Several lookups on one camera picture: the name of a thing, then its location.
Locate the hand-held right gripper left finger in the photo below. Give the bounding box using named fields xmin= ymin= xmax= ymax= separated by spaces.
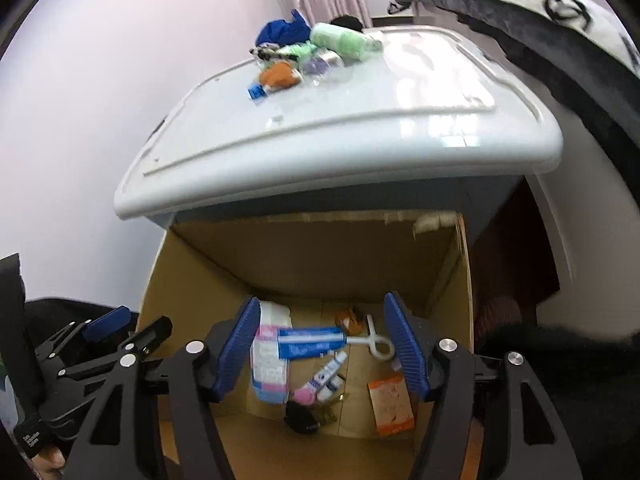
xmin=65 ymin=297 xmax=261 ymax=480

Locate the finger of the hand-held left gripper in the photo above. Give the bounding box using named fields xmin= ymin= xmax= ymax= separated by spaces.
xmin=57 ymin=316 xmax=173 ymax=381
xmin=35 ymin=305 xmax=133 ymax=362

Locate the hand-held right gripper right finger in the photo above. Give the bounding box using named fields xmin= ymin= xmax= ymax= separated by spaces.
xmin=384 ymin=291 xmax=583 ymax=480

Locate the pink and blue pouch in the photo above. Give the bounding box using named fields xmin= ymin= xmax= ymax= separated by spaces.
xmin=250 ymin=301 xmax=293 ymax=405

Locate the orange paper packet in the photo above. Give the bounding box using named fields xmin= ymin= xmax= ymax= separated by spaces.
xmin=367 ymin=374 xmax=417 ymax=435

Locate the orange cloth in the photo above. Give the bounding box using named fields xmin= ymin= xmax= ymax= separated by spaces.
xmin=334 ymin=307 xmax=368 ymax=336

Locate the blue foil packet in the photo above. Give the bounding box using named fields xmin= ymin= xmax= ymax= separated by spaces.
xmin=277 ymin=326 xmax=346 ymax=360

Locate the white tube with blue print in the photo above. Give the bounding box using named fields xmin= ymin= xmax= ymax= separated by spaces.
xmin=292 ymin=350 xmax=348 ymax=405

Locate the black cloth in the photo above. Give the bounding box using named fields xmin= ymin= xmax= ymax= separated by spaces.
xmin=284 ymin=401 xmax=321 ymax=435

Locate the cardboard box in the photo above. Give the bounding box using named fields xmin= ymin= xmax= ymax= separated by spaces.
xmin=135 ymin=210 xmax=476 ymax=480

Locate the person's left hand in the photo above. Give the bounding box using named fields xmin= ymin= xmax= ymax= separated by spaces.
xmin=30 ymin=446 xmax=68 ymax=480

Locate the mint green tube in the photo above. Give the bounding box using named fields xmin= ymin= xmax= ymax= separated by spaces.
xmin=277 ymin=42 xmax=318 ymax=61

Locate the green and white bottle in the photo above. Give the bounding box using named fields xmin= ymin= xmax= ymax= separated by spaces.
xmin=309 ymin=22 xmax=385 ymax=60

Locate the blue cloth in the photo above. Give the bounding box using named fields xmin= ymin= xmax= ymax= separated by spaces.
xmin=256 ymin=9 xmax=311 ymax=46

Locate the black and white printed blanket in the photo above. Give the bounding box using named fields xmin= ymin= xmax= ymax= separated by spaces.
xmin=389 ymin=0 xmax=640 ymax=211

